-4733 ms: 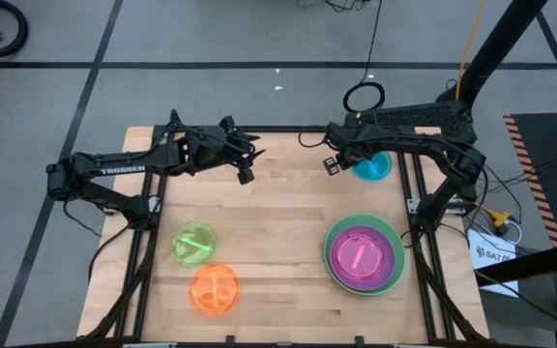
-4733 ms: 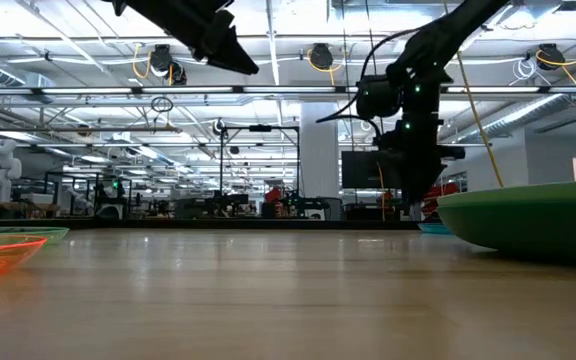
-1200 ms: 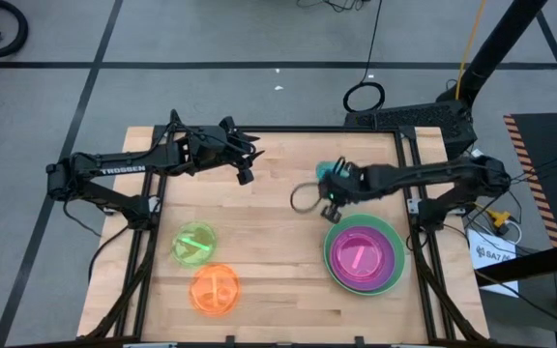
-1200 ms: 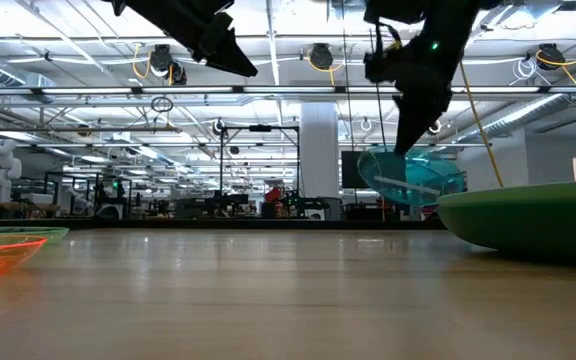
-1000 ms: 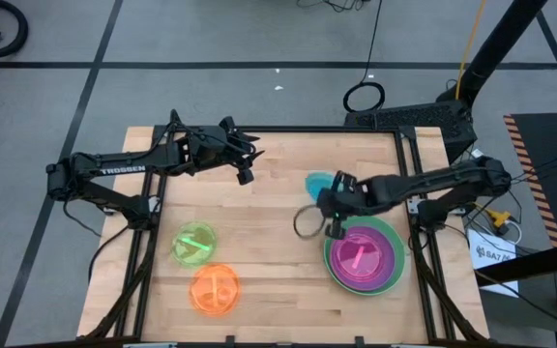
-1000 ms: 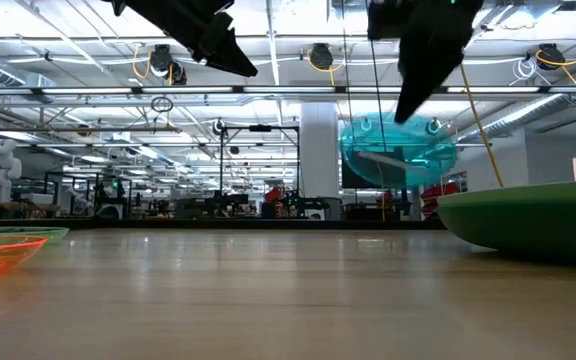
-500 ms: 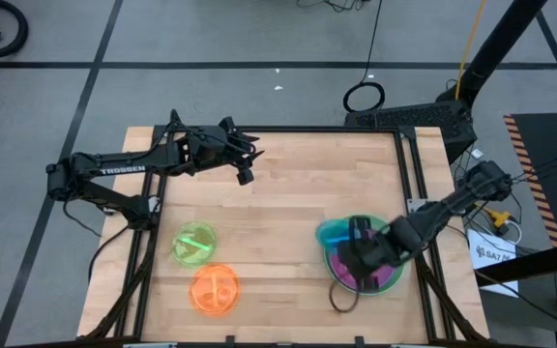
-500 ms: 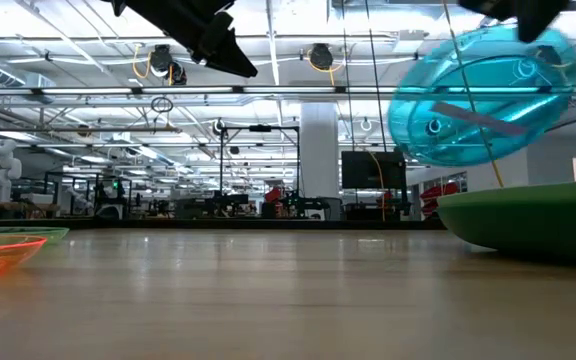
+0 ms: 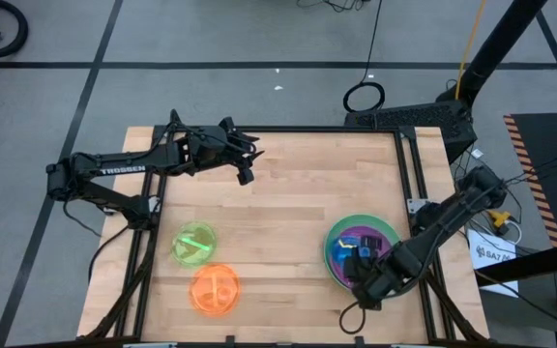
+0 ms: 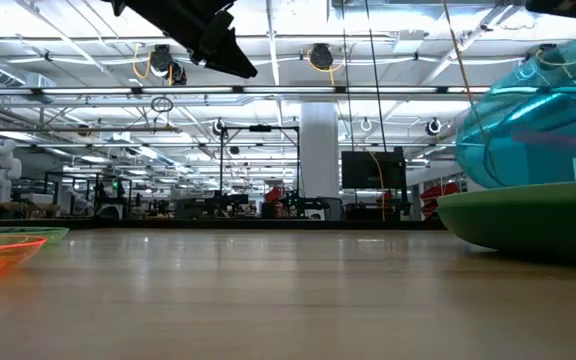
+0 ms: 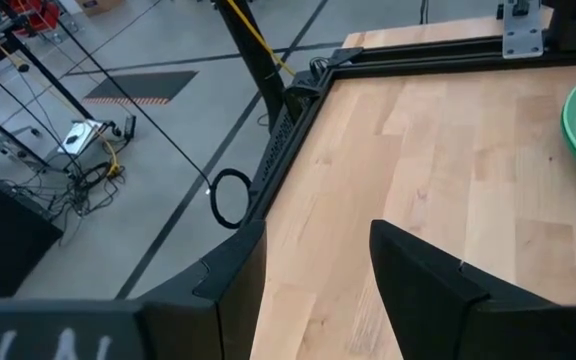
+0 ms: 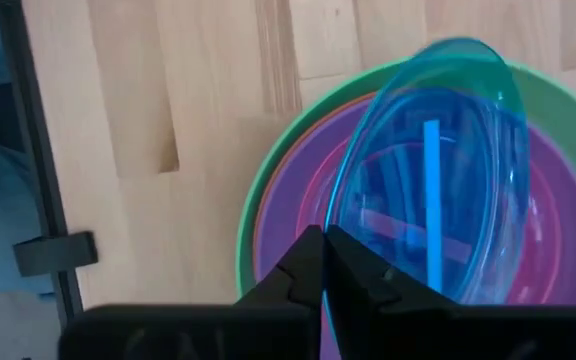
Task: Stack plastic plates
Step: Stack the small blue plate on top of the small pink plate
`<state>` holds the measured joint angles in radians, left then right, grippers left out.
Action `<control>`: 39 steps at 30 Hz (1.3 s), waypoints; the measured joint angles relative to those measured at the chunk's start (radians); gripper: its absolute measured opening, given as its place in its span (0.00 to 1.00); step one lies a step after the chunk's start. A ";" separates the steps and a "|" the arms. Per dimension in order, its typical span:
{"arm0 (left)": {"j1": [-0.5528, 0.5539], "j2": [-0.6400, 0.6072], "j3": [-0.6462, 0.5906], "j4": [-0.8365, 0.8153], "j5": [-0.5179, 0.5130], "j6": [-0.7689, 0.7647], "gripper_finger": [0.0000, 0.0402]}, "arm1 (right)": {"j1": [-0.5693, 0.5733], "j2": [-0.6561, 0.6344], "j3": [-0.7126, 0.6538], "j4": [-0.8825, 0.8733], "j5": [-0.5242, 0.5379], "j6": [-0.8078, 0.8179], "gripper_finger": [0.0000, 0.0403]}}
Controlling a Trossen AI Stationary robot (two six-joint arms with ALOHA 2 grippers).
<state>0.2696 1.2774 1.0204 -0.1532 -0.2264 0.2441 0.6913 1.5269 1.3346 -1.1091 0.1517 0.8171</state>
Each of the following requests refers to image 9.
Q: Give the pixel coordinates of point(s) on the translucent green plate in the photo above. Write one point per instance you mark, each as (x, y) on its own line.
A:
(194, 244)

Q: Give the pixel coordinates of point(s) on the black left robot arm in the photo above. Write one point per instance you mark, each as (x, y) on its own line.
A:
(124, 169)

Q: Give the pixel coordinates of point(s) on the black metal bar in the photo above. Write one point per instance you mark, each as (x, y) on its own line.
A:
(535, 263)

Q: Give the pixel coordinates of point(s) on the white power adapter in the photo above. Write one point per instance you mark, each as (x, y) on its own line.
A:
(477, 153)

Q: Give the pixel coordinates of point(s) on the black vertical pole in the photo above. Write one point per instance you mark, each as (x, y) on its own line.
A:
(501, 43)

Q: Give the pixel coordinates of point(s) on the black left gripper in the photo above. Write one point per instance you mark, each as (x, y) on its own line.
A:
(211, 147)

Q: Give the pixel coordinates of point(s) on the silver metal bracket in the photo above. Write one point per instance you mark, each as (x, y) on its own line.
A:
(413, 206)

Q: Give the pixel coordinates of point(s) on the white paper sign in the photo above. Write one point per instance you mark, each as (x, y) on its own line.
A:
(489, 253)

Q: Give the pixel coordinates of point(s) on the translucent blue plate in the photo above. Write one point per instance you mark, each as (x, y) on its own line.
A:
(341, 251)

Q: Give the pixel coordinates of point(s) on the translucent orange plate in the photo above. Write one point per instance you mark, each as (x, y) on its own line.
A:
(214, 290)

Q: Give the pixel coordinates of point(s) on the yellow plug connector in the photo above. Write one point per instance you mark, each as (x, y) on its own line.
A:
(500, 218)

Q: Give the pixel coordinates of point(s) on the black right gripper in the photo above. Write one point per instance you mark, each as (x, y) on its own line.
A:
(380, 282)

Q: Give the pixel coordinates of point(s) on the purple plastic plate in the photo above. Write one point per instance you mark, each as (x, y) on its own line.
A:
(356, 230)

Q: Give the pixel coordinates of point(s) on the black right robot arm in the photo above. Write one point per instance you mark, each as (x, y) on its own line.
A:
(452, 217)

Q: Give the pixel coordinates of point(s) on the large light green plate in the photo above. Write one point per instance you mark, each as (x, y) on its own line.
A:
(361, 219)

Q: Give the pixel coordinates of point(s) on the black hazard-striped mat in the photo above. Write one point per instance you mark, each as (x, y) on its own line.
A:
(544, 145)

